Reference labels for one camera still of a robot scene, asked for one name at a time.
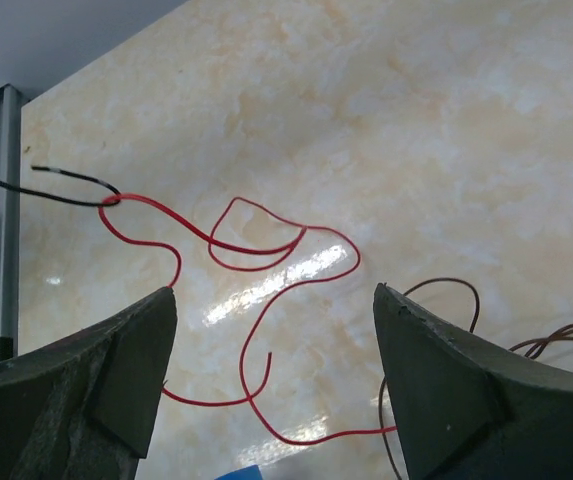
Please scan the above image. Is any blue three-compartment plastic tray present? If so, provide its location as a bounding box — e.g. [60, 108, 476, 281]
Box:
[216, 465, 263, 480]

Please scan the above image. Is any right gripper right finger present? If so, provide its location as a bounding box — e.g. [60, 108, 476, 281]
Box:
[373, 284, 573, 479]

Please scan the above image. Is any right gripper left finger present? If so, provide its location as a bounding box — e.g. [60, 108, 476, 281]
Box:
[0, 287, 177, 479]

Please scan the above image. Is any brown thin cable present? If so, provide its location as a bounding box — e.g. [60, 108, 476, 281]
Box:
[377, 277, 573, 480]

